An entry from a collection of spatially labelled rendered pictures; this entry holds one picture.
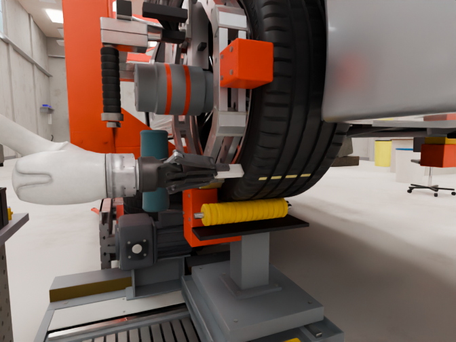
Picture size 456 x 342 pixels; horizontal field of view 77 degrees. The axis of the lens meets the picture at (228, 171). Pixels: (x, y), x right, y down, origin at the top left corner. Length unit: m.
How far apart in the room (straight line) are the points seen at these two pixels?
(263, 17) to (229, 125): 0.22
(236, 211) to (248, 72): 0.38
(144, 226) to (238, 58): 0.75
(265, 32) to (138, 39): 0.26
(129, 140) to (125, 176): 0.71
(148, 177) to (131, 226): 0.53
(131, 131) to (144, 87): 0.52
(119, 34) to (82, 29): 0.67
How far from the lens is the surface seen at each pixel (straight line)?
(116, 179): 0.58
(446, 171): 7.40
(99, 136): 1.26
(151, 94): 0.78
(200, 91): 0.80
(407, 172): 5.50
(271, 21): 0.64
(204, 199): 0.82
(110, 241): 1.44
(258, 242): 0.94
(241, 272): 0.95
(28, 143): 0.76
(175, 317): 1.18
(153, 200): 0.93
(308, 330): 0.96
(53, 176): 0.58
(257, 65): 0.54
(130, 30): 0.67
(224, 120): 0.60
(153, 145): 0.91
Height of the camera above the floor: 0.71
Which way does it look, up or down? 6 degrees down
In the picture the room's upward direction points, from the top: straight up
